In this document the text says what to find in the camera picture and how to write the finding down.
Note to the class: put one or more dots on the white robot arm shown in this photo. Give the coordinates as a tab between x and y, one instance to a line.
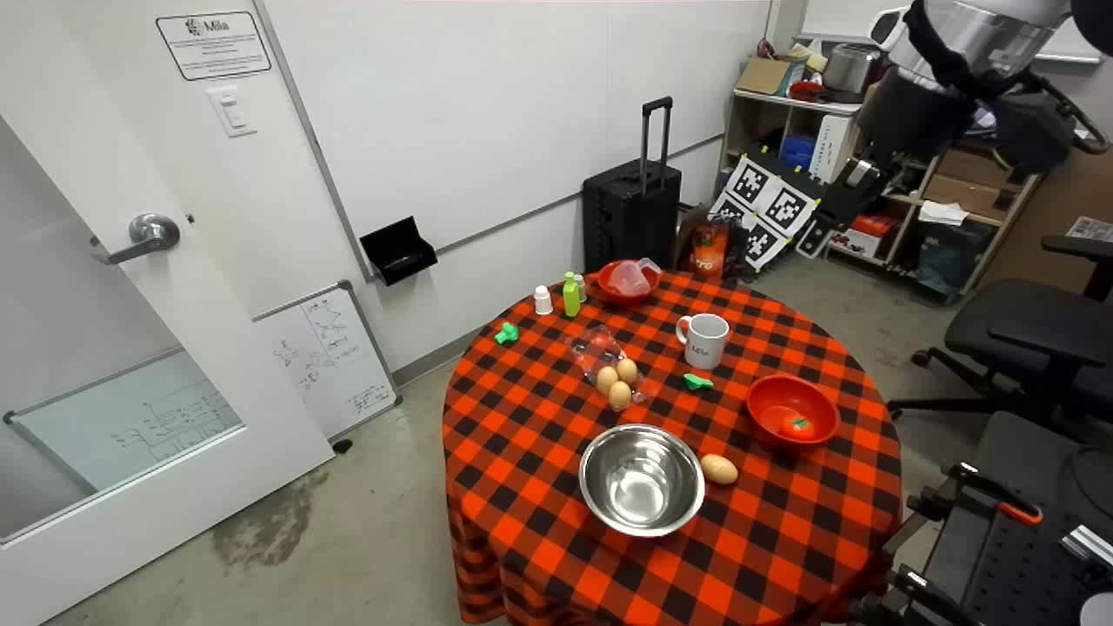
948	60

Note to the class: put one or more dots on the small white bottle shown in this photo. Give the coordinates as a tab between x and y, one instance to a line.
542	299

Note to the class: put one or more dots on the black wall holder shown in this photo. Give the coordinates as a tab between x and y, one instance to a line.
397	251

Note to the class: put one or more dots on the red black checkered tablecloth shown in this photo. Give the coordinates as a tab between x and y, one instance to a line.
781	548

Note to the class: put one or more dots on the door sign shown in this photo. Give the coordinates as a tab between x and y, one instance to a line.
209	46

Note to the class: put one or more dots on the steel mixing bowl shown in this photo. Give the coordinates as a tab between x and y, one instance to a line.
640	481

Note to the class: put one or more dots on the green toy near edge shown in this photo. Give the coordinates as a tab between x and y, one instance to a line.
510	336

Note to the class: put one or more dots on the storage shelf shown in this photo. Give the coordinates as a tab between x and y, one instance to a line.
915	221

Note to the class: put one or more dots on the black suitcase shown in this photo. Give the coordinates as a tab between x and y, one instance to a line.
631	209

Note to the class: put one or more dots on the green bottle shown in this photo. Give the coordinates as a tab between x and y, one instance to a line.
571	294

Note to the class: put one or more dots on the orange plastic bowl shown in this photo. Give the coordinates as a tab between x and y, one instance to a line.
791	411

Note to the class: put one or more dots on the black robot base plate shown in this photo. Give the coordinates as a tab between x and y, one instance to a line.
979	568

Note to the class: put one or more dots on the calibration tag board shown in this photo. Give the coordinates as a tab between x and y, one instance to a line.
766	209

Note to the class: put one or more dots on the red bowl with plastic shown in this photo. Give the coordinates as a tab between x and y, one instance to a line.
627	284

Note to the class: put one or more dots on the green toy by mug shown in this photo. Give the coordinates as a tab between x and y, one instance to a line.
696	383

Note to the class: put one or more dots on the white door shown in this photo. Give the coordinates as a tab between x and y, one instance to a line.
141	401

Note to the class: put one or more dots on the orange black clamp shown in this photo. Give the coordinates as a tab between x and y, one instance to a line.
979	490

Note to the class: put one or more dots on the small whiteboard leaning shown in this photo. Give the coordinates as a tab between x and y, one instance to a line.
330	359

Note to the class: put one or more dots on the black office chair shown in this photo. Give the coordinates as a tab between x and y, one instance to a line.
1035	350

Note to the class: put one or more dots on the white mug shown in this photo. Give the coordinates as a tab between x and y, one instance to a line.
704	339

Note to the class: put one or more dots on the clear egg carton with eggs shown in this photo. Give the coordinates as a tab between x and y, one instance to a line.
607	366

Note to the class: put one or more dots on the silver door handle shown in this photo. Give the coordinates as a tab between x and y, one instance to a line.
147	235

